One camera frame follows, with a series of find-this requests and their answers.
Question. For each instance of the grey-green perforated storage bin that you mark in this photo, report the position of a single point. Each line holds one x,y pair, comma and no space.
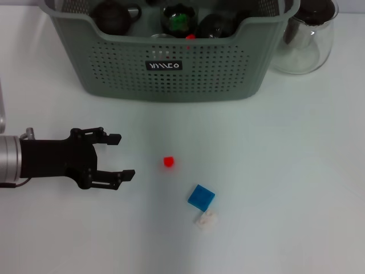
228,71

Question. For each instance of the black clay teapot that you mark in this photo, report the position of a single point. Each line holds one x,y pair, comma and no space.
111,17

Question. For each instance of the glass carafe with black lid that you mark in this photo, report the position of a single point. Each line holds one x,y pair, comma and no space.
308,48

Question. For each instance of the white two-stud plate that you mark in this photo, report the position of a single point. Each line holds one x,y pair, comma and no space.
206,220

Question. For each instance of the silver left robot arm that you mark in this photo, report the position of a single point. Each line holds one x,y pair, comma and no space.
8,160

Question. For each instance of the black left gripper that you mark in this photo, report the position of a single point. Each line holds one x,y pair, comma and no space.
54,160

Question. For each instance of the blue square toy plate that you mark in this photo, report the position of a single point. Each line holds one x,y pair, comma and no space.
201,197

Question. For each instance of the small red cube brick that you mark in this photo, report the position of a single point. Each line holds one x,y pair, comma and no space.
168,161

